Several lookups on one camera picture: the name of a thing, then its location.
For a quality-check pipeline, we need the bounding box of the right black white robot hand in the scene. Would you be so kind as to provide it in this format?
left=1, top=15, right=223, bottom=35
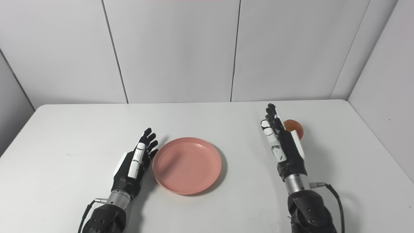
left=261, top=103, right=308, bottom=182

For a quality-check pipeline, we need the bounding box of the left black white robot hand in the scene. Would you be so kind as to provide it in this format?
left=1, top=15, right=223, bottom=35
left=112, top=128, right=159, bottom=199

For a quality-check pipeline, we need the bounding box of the pink round plate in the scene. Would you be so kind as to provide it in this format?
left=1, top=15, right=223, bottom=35
left=152, top=137, right=222, bottom=195

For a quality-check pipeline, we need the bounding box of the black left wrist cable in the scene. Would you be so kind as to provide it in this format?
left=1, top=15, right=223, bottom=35
left=78, top=198, right=108, bottom=233

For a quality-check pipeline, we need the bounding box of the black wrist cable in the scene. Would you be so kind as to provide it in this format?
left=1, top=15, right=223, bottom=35
left=310, top=182, right=345, bottom=233
left=78, top=198, right=108, bottom=233

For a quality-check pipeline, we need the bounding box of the red yellow pomegranate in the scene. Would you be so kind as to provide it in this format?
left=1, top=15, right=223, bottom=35
left=283, top=119, right=304, bottom=140

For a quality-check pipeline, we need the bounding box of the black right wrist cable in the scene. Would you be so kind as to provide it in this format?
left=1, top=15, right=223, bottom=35
left=310, top=182, right=345, bottom=233

